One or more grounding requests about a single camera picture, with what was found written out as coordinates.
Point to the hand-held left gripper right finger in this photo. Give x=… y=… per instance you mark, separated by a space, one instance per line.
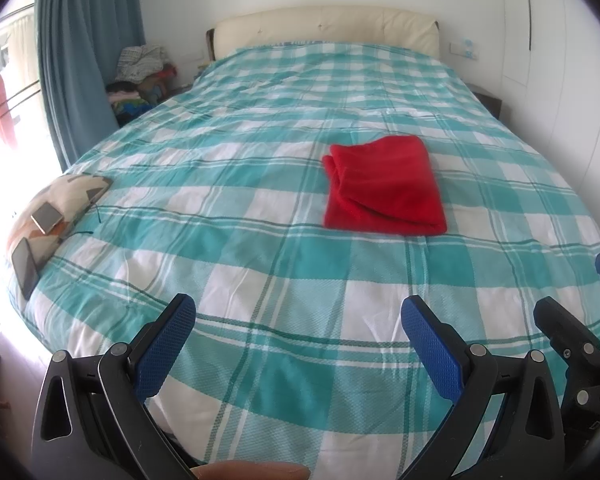
x=432 y=345

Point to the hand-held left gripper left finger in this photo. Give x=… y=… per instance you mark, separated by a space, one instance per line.
x=166 y=342

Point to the red sweater with white dog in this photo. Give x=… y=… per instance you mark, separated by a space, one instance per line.
x=385 y=190

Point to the pile of mixed clothes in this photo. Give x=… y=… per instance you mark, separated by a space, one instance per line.
x=140 y=75

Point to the person's left hand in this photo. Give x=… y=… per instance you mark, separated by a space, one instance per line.
x=250 y=472

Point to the bed with teal plaid cover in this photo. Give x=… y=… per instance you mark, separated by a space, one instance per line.
x=260 y=220

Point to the dark smartphone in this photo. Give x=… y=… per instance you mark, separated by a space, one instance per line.
x=26 y=267

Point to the silver smartphone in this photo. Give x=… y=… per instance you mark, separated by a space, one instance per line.
x=46 y=218

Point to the beige patterned cushion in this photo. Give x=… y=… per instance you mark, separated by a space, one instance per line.
x=70 y=195

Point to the white wardrobe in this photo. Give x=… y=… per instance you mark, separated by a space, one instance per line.
x=555 y=60

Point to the red hanging garment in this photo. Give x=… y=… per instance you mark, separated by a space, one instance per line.
x=2 y=110

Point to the blue curtain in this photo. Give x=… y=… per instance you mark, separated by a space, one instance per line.
x=80 y=60

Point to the cream padded headboard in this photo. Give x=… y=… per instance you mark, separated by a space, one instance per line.
x=330 y=27

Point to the white wall socket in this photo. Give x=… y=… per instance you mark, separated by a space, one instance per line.
x=464 y=49

